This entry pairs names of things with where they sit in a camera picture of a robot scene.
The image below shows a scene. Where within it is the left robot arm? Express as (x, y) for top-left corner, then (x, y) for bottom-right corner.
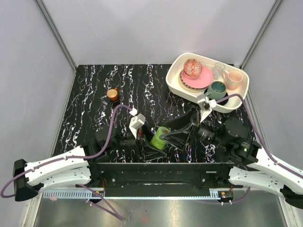
(13, 126), (167, 201)

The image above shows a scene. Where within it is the cream striped plate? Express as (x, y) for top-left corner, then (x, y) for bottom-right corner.
(178, 71), (207, 93)

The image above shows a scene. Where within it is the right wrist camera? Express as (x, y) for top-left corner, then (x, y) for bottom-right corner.
(197, 94), (216, 123)

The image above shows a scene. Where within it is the pink mug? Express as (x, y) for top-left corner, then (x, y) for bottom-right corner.
(223, 70), (243, 90)

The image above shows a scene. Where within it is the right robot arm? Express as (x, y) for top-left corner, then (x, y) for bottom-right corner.
(157, 107), (303, 209)

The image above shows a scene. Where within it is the pink plate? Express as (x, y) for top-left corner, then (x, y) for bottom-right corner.
(182, 66), (213, 89)

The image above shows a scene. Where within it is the teal ceramic mug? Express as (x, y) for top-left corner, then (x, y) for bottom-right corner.
(205, 81), (227, 101)

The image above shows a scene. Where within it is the green pill bottle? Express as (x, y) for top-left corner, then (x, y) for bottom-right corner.
(150, 126), (170, 150)

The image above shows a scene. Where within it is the patterned red bowl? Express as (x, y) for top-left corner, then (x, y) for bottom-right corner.
(183, 59), (203, 79)

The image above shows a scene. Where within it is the small orange cup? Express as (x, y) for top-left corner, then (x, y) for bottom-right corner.
(107, 88), (118, 102)

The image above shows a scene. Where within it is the purple cable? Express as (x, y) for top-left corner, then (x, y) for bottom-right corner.
(0, 105), (138, 221)
(210, 93), (303, 205)

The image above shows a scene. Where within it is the white rectangular tub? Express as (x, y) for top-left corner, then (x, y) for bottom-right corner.
(166, 53), (250, 114)

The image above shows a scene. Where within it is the clear glass cup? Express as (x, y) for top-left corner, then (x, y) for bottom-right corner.
(213, 62), (225, 82)

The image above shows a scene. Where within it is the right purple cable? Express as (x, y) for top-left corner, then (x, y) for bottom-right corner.
(210, 93), (303, 205)

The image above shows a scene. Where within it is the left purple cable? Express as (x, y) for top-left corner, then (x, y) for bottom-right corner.
(0, 105), (138, 221)

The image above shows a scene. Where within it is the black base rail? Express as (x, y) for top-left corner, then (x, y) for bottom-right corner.
(84, 163), (233, 188)

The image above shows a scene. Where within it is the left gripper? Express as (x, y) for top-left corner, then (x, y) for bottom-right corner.
(107, 122), (168, 161)

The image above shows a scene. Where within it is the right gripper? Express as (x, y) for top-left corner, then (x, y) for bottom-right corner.
(160, 105), (230, 150)

